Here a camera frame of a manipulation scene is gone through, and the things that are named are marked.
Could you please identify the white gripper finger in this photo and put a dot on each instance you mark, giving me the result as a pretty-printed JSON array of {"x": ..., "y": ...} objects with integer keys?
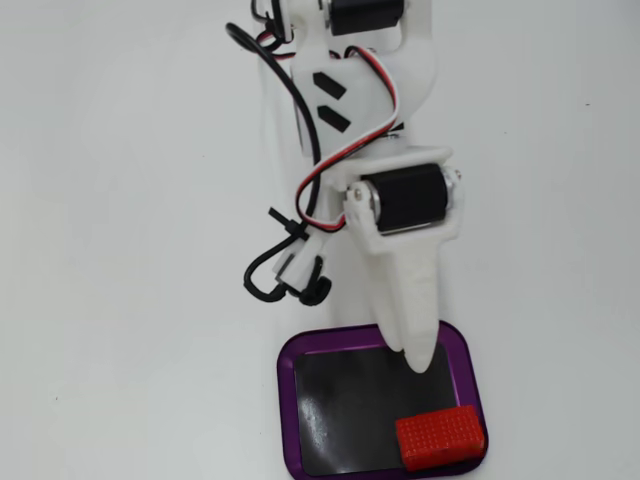
[
  {"x": 352, "y": 290},
  {"x": 417, "y": 300}
]

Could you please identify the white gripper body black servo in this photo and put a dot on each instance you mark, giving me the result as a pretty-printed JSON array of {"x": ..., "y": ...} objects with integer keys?
[{"x": 406, "y": 202}]

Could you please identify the red textured rectangular block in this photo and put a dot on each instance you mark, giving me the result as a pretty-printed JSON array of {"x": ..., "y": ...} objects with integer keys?
[{"x": 440, "y": 436}]

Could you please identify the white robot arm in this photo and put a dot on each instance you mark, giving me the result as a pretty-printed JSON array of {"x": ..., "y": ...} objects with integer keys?
[{"x": 370, "y": 100}]

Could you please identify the black zip tie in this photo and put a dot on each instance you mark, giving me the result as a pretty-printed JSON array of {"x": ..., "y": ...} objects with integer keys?
[{"x": 290, "y": 225}]

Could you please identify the purple tray with black inlay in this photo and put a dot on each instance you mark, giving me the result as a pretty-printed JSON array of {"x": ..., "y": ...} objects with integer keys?
[{"x": 350, "y": 415}]

